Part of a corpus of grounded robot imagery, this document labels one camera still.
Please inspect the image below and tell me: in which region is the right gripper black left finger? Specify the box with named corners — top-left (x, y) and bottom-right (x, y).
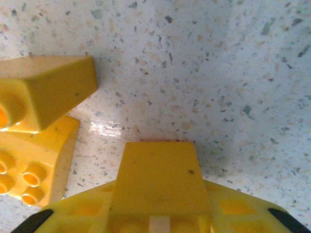
top-left (11, 209), bottom-right (54, 233)

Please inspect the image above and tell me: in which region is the large yellow lego brick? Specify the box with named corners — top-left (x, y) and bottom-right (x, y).
top-left (36, 141), bottom-right (307, 233)

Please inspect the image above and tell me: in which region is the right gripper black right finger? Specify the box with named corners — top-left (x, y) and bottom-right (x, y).
top-left (267, 207), bottom-right (311, 233)

